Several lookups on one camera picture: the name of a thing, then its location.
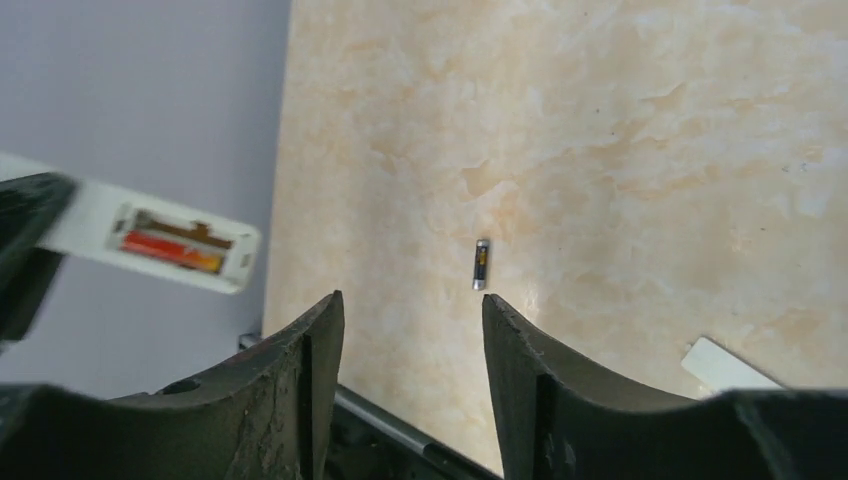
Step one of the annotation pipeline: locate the red battery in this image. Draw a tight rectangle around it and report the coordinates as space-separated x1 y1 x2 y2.
120 230 224 275

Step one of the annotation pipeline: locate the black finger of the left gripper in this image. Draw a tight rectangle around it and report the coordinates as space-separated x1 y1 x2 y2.
1 172 77 342

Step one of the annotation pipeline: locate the white battery cover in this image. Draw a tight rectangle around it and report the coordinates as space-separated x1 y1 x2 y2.
680 337 783 392

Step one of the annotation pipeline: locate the black battery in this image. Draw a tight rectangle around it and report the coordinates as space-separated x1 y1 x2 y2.
472 238 491 291

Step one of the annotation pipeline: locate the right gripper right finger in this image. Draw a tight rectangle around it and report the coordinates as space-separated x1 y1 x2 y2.
482 294 847 479

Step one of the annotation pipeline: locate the white remote control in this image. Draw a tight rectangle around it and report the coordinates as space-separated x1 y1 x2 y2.
39 177 262 294

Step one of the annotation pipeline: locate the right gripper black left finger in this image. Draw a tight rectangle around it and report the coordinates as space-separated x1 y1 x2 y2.
1 292 345 479

